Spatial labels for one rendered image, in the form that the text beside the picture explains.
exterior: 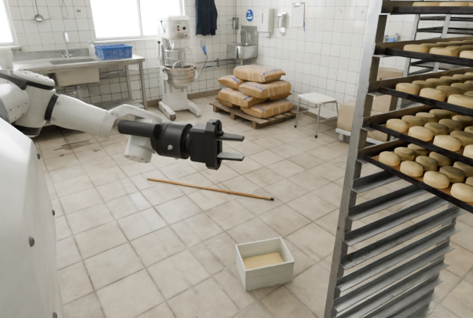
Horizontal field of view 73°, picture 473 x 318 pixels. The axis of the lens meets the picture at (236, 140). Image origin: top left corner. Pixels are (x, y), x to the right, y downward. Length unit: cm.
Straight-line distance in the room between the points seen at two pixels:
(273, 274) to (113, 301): 90
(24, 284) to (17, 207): 5
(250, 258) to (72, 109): 157
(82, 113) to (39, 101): 9
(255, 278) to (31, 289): 174
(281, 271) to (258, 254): 22
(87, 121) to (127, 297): 143
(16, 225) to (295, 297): 184
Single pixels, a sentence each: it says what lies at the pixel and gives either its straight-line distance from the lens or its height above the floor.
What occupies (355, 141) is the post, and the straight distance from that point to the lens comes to 90.
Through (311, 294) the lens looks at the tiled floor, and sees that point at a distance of 206.
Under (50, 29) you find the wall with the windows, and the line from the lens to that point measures 492.
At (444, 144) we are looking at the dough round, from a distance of 81.
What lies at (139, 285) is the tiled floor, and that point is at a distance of 213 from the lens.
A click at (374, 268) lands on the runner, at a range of 127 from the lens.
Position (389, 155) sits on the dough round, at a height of 115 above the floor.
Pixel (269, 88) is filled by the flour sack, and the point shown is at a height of 51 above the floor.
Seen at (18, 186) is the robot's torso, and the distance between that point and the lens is 31.
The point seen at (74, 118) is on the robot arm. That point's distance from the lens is 81.
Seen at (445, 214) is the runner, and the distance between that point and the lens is 148.
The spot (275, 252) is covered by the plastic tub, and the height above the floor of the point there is 5.
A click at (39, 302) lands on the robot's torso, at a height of 131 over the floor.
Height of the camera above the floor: 150
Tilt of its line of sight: 23 degrees down
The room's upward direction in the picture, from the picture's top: straight up
